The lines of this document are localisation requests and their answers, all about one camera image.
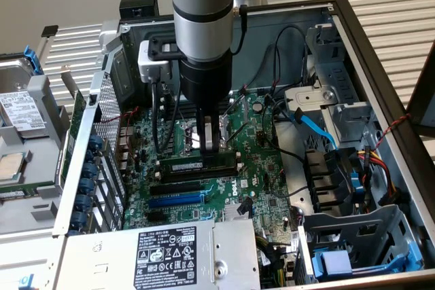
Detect blue SATA wire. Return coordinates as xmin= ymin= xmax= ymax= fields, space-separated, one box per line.
xmin=288 ymin=106 xmax=339 ymax=151

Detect red black twisted wire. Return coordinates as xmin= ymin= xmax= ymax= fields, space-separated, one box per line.
xmin=372 ymin=113 xmax=412 ymax=151

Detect black wire plug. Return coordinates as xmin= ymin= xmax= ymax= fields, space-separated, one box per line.
xmin=237 ymin=197 xmax=253 ymax=217

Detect blue expansion slot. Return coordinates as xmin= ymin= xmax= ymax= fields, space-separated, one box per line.
xmin=148 ymin=191 xmax=205 ymax=208

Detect silver hard disk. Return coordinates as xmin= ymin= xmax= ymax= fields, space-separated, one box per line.
xmin=0 ymin=58 xmax=47 ymax=140

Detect thin metal locking lever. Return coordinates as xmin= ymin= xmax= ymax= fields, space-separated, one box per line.
xmin=224 ymin=94 xmax=246 ymax=117

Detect black plastic fan shroud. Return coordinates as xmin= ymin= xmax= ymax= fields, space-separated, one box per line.
xmin=303 ymin=148 xmax=358 ymax=217

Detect green RAM stick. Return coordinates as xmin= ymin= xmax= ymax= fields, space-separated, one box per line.
xmin=158 ymin=152 xmax=237 ymax=177
xmin=0 ymin=184 xmax=55 ymax=200

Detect metal rear port block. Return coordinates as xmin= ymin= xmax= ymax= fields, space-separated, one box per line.
xmin=115 ymin=126 xmax=135 ymax=172

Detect silver chipset heatsink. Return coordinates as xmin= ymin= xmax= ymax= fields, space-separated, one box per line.
xmin=224 ymin=204 xmax=254 ymax=221

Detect silver CPU chip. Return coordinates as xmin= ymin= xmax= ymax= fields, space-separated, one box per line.
xmin=0 ymin=152 xmax=27 ymax=182

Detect green motherboard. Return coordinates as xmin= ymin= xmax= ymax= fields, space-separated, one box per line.
xmin=122 ymin=91 xmax=300 ymax=236

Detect blue plastic drive caddy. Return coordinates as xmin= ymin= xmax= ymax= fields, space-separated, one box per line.
xmin=311 ymin=232 xmax=424 ymax=280

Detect black box device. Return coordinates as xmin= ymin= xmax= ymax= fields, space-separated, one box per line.
xmin=118 ymin=0 xmax=160 ymax=19

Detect grey metal PC case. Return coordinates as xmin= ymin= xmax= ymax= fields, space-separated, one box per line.
xmin=50 ymin=0 xmax=435 ymax=290

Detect silver power supply unit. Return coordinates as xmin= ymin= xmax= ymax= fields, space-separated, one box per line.
xmin=56 ymin=218 xmax=262 ymax=290

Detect thin black wire loop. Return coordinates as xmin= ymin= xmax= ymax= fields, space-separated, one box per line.
xmin=243 ymin=24 xmax=309 ymax=96

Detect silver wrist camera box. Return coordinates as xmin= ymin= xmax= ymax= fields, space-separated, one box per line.
xmin=137 ymin=39 xmax=171 ymax=84

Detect blue plastic disk bracket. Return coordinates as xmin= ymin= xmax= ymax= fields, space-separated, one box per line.
xmin=23 ymin=46 xmax=44 ymax=77

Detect green graphics card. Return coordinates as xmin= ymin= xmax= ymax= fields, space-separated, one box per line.
xmin=54 ymin=65 xmax=86 ymax=193

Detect grey metal drive cage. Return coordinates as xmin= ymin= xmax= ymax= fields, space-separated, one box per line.
xmin=300 ymin=204 xmax=425 ymax=286

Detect blue plastic clip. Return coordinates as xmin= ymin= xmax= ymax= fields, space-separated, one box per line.
xmin=351 ymin=167 xmax=364 ymax=199

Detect yellow black wire bundle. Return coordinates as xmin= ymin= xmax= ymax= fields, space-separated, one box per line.
xmin=255 ymin=234 xmax=298 ymax=289

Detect dark side panel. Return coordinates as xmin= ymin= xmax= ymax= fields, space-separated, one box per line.
xmin=406 ymin=41 xmax=435 ymax=137

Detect red yellow power wires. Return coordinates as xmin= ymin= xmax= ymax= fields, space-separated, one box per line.
xmin=356 ymin=145 xmax=398 ymax=204

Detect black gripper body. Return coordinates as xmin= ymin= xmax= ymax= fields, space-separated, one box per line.
xmin=179 ymin=54 xmax=234 ymax=114

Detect thin red wire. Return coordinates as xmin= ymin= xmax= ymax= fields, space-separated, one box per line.
xmin=101 ymin=105 xmax=141 ymax=124

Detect long black expansion slot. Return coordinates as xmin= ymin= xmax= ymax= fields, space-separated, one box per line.
xmin=149 ymin=181 xmax=202 ymax=196

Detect silver metal disk bay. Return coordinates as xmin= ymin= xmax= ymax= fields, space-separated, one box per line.
xmin=283 ymin=84 xmax=375 ymax=145

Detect black RAM slot bank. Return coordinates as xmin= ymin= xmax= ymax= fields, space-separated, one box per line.
xmin=154 ymin=150 xmax=244 ymax=184
xmin=159 ymin=96 xmax=235 ymax=120

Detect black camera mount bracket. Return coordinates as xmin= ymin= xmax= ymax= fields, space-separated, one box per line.
xmin=149 ymin=36 xmax=184 ymax=63

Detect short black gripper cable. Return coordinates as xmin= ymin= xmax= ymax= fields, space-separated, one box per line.
xmin=232 ymin=3 xmax=248 ymax=56

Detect metal CPU socket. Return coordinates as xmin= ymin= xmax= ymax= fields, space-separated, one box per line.
xmin=175 ymin=115 xmax=235 ymax=158

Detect thick black wire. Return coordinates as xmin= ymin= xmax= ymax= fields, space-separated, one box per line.
xmin=260 ymin=94 xmax=307 ymax=164

